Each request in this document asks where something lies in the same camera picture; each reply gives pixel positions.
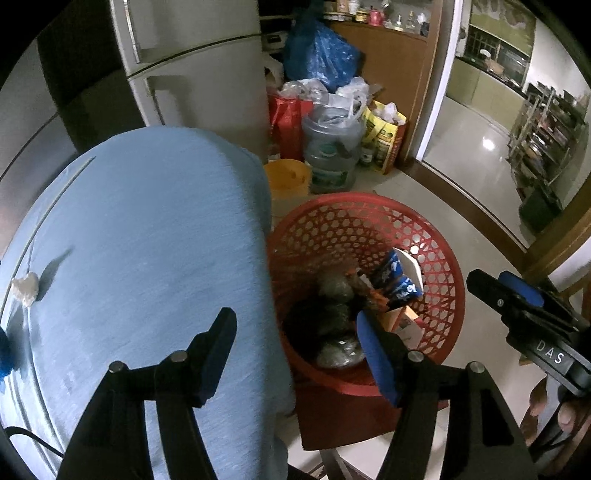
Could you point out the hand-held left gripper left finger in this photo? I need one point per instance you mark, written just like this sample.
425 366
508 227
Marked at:
214 364

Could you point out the black plastic bag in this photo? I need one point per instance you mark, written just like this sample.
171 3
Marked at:
334 300

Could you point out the dark green bin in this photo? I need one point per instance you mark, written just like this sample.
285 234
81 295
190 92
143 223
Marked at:
540 210

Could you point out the person's right hand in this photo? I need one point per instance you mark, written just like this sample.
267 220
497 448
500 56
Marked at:
565 417

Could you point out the metal shelving rack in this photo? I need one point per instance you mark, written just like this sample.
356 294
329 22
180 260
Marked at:
549 138

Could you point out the orange and white carton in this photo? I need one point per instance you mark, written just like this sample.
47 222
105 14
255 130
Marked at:
404 327

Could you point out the wooden cabinet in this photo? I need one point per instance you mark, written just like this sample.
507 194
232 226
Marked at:
397 60

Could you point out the heap of white plastic bags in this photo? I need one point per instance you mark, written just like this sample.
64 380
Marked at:
323 90

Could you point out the red paper bag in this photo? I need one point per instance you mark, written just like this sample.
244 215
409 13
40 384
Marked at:
288 124

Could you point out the silver refrigerator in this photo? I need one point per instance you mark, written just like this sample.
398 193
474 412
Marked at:
194 69

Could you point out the orange wrapper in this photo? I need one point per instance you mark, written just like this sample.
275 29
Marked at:
367 288

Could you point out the red plastic basket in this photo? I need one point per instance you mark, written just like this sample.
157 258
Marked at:
323 226

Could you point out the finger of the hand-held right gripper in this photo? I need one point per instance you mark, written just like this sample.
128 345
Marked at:
521 288
496 290

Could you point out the grey refrigerator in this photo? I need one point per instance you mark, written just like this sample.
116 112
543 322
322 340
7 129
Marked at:
27 138

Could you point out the white plastic bag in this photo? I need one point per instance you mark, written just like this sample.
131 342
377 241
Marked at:
25 287

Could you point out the silver-black plastic bag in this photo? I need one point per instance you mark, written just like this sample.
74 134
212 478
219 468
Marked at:
339 353

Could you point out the yellow printed bag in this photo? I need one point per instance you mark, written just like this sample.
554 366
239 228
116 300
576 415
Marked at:
385 138

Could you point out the blue tablecloth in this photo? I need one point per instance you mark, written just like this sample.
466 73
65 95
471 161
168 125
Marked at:
138 230

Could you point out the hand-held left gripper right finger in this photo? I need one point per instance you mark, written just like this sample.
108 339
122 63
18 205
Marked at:
376 355

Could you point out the yellow plastic bucket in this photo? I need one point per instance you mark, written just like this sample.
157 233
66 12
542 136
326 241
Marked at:
286 184

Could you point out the red plastic stool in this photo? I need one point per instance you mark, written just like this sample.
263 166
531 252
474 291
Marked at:
341 415

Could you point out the blue printed packet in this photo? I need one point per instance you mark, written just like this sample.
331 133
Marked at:
390 272

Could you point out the clear water jug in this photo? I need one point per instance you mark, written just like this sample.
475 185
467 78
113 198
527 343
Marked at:
330 152

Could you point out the large blue plastic bag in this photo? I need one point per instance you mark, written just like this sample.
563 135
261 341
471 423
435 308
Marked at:
318 55

